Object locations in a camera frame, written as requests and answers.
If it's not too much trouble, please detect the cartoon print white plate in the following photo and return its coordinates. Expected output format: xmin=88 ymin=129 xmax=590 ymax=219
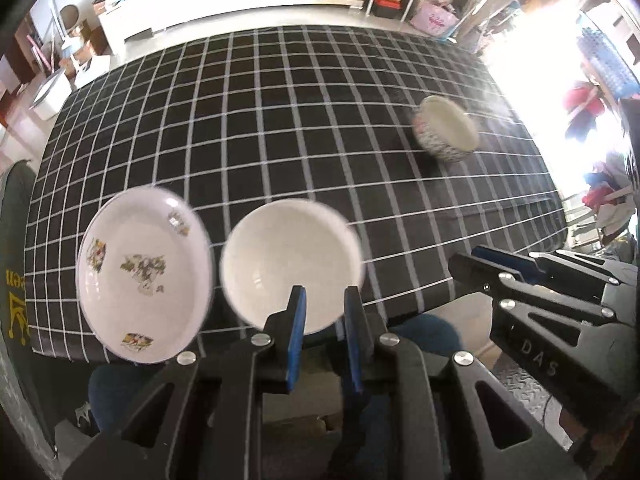
xmin=76 ymin=186 xmax=215 ymax=364

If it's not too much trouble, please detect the floral patterned bowl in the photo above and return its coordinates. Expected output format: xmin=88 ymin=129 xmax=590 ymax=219
xmin=412 ymin=96 xmax=480 ymax=162

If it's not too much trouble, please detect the plain white bowl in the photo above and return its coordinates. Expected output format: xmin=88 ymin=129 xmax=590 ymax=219
xmin=219 ymin=198 xmax=366 ymax=335

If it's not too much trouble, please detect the blue trousered leg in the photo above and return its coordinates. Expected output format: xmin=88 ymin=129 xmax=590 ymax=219
xmin=390 ymin=313 xmax=463 ymax=358

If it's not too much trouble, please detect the black white grid tablecloth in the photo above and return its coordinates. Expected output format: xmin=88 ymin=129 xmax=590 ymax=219
xmin=25 ymin=25 xmax=567 ymax=363

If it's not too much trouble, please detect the grey embroidered sofa cover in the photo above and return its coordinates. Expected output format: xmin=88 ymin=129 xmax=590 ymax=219
xmin=1 ymin=160 xmax=55 ymax=462

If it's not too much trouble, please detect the blue plastic basket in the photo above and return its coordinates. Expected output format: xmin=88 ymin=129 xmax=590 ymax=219
xmin=578 ymin=27 xmax=639 ymax=101

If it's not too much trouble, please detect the pink shopping bag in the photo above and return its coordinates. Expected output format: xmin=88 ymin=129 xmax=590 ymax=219
xmin=410 ymin=1 xmax=459 ymax=38

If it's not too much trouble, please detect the white plastic bin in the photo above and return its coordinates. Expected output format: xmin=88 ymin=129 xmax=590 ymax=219
xmin=29 ymin=68 xmax=72 ymax=122

